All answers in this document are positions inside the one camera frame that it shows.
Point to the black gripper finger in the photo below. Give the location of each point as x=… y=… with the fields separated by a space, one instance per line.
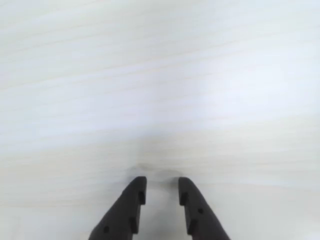
x=120 y=212
x=200 y=215

